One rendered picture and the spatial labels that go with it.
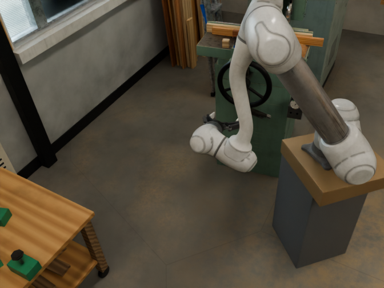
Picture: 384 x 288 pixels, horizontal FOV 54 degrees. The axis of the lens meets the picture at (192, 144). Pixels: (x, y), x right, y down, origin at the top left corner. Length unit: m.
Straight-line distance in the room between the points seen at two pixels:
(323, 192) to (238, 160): 0.37
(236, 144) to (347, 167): 0.42
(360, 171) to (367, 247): 0.97
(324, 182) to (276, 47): 0.73
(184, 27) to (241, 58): 2.23
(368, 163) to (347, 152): 0.08
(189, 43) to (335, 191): 2.34
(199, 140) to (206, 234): 0.89
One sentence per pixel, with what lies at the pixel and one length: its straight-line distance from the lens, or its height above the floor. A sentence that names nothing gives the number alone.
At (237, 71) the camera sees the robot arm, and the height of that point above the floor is 1.15.
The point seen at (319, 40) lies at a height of 0.93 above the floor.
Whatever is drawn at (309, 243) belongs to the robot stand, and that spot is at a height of 0.22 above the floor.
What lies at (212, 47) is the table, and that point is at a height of 0.90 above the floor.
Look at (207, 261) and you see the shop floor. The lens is 2.20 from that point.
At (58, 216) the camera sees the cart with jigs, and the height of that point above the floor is 0.53.
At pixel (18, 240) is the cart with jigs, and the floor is 0.53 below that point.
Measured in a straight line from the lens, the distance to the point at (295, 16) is 2.31.
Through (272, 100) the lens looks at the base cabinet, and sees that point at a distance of 2.22.
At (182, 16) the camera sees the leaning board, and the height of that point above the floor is 0.51.
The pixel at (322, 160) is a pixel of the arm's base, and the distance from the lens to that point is 1.75.
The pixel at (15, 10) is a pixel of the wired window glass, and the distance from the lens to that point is 2.69.
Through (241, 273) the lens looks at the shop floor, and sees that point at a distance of 2.17.
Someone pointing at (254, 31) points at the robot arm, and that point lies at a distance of 1.18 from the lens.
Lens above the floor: 1.89
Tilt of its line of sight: 41 degrees down
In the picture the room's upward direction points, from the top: 5 degrees counter-clockwise
